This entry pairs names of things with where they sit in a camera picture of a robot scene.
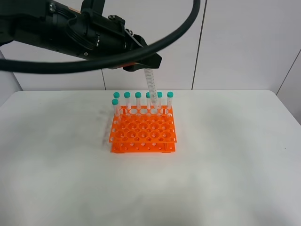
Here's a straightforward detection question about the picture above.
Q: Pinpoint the orange test tube rack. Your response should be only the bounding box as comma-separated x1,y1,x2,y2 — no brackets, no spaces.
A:
109,105,177,153

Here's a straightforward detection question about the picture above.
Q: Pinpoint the green capped test tube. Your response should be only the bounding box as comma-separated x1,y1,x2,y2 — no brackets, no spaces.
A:
144,69,158,110

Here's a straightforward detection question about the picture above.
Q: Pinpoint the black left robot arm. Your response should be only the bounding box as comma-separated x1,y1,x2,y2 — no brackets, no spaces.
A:
0,0,162,74

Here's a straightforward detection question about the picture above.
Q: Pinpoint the thick black left cable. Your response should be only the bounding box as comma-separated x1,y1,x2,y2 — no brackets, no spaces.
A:
0,0,202,74

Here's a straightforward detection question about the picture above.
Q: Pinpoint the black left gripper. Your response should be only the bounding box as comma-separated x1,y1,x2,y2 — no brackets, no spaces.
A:
65,0,148,60

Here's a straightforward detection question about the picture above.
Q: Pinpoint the second row left tube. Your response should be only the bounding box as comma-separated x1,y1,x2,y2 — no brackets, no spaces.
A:
111,98,121,124

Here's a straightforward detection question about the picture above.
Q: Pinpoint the back row tube far left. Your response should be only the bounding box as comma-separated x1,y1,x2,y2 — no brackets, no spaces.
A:
112,92,121,111

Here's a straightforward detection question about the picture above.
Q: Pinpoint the back row tube far right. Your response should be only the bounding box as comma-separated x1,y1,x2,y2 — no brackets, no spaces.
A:
167,91,174,110

